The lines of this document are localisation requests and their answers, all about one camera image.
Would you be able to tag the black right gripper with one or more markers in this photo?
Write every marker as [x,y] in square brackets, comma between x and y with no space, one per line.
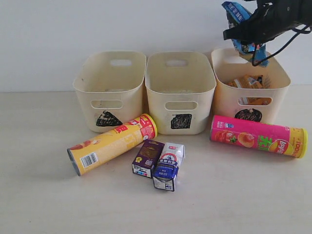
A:
[271,19]

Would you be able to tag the blue noodle packet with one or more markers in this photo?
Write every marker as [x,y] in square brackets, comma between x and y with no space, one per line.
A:
[236,13]

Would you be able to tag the orange noodle packet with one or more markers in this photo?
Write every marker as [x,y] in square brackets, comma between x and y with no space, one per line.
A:
[250,82]

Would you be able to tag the white blue milk carton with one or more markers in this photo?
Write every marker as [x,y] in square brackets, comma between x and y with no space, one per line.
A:
[169,162]

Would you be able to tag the purple small carton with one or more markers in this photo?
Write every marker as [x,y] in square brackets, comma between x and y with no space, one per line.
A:
[147,158]

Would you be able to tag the cream bin with circle mark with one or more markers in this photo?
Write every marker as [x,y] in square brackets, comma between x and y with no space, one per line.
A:
[247,92]

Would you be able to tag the cream bin with square mark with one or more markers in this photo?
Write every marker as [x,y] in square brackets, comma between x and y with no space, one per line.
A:
[180,88]

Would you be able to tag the pink Lay's chips can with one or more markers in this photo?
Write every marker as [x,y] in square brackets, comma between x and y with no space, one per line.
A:
[276,139]

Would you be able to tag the cream bin with triangle mark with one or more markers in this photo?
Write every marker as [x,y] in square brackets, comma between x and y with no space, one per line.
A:
[109,89]

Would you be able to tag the yellow chips can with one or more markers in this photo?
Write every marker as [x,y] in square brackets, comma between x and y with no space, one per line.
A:
[100,149]

